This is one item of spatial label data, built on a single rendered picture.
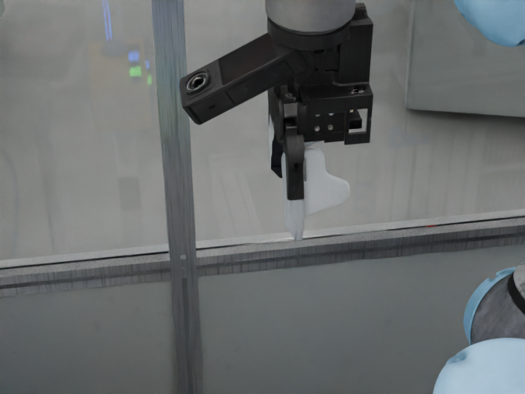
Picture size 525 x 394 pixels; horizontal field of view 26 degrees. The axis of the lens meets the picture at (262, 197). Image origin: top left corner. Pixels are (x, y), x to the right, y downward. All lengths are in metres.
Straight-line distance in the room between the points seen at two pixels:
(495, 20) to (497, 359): 0.33
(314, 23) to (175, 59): 0.60
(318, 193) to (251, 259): 0.74
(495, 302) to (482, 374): 0.80
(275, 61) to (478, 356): 0.48
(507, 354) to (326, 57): 0.49
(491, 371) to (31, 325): 1.34
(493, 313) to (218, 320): 0.63
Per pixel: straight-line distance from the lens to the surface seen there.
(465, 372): 0.52
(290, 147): 0.98
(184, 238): 1.70
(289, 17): 0.93
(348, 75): 0.98
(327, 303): 1.84
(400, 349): 1.96
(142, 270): 1.73
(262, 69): 0.96
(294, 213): 1.02
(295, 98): 0.97
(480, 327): 1.33
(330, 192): 1.02
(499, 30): 0.80
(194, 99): 0.97
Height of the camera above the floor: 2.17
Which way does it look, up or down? 40 degrees down
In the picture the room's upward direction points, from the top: straight up
